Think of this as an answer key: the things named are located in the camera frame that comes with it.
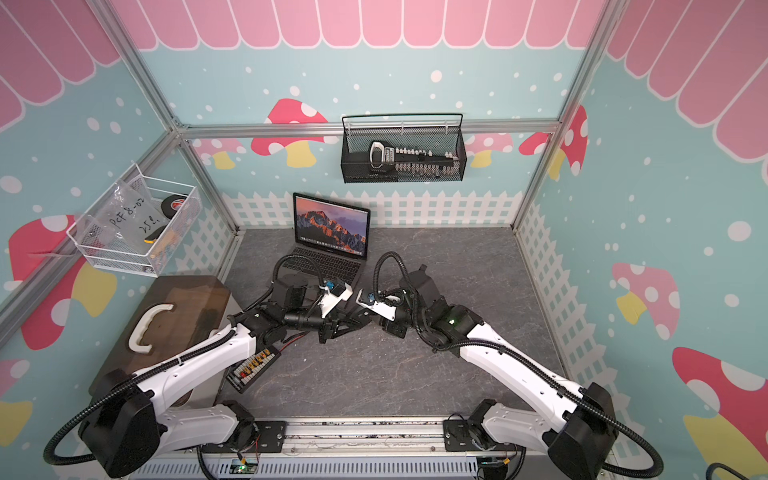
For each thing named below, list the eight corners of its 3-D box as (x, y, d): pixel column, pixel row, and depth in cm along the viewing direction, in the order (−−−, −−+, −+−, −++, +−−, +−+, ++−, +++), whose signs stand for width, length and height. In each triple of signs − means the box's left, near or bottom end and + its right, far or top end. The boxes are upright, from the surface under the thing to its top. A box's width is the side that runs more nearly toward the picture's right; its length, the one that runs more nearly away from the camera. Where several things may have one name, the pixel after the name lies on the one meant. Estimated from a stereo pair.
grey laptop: (279, 265, 111) (263, 232, 97) (308, 226, 124) (298, 192, 110) (352, 287, 105) (346, 255, 91) (374, 243, 118) (372, 209, 104)
